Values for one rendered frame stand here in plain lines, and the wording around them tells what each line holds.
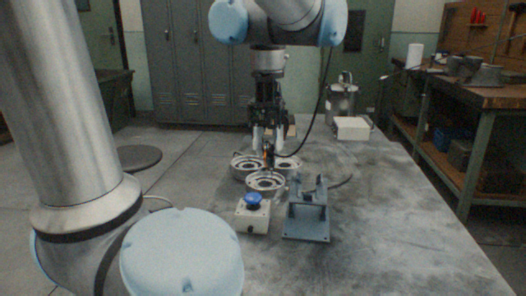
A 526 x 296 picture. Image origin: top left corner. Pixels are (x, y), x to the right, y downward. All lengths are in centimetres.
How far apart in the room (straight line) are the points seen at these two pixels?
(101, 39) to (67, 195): 441
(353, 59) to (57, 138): 349
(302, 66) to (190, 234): 374
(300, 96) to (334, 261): 352
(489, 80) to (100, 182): 225
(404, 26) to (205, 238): 393
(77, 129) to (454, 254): 68
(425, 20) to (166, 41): 287
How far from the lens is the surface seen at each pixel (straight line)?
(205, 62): 369
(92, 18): 479
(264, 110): 67
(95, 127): 36
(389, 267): 68
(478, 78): 236
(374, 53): 373
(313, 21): 49
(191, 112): 386
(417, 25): 419
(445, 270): 72
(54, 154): 36
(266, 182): 87
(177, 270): 31
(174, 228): 35
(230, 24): 55
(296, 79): 404
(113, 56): 470
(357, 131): 160
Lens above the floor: 123
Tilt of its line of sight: 22 degrees down
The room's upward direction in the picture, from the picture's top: straight up
